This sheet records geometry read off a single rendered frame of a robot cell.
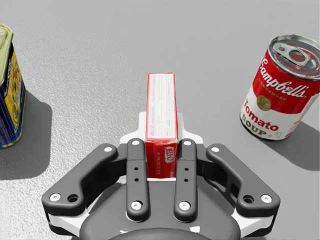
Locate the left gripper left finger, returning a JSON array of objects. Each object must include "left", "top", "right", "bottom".
[{"left": 41, "top": 111, "right": 151, "bottom": 223}]

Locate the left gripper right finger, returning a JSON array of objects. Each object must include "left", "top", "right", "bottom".
[{"left": 173, "top": 111, "right": 281, "bottom": 223}]

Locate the red and white carton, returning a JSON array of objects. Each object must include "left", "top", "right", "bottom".
[{"left": 145, "top": 72, "right": 179, "bottom": 179}]

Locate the red and white can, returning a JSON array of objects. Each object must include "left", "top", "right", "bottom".
[{"left": 239, "top": 34, "right": 320, "bottom": 142}]

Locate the green and blue rectangular can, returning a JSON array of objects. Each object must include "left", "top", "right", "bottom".
[{"left": 0, "top": 23, "right": 27, "bottom": 149}]

